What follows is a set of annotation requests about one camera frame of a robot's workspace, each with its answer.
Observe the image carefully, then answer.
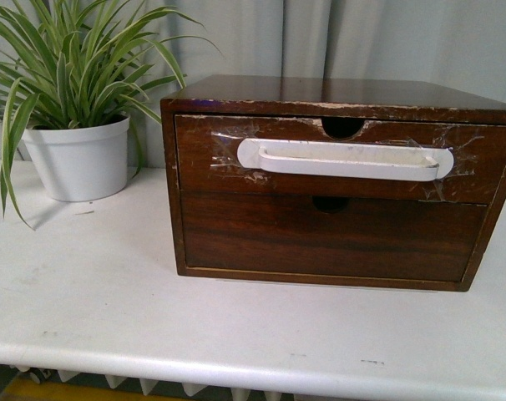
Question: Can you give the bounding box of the green spider plant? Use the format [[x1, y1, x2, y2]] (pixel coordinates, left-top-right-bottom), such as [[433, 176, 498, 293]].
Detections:
[[0, 0, 224, 230]]

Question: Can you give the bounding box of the wooden drawer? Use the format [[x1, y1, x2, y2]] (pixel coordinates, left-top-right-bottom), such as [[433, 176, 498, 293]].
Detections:
[[175, 114, 506, 204], [181, 192, 487, 282]]

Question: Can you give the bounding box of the white drawer handle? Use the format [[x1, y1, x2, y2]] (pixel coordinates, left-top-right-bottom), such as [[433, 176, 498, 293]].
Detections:
[[237, 139, 454, 182]]

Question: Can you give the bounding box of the brown wooden drawer cabinet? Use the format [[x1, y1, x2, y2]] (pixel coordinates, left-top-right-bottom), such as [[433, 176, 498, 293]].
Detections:
[[160, 75, 506, 292]]

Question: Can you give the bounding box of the white plant pot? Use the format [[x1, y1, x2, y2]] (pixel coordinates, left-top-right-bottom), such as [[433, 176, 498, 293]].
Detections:
[[23, 116, 129, 202]]

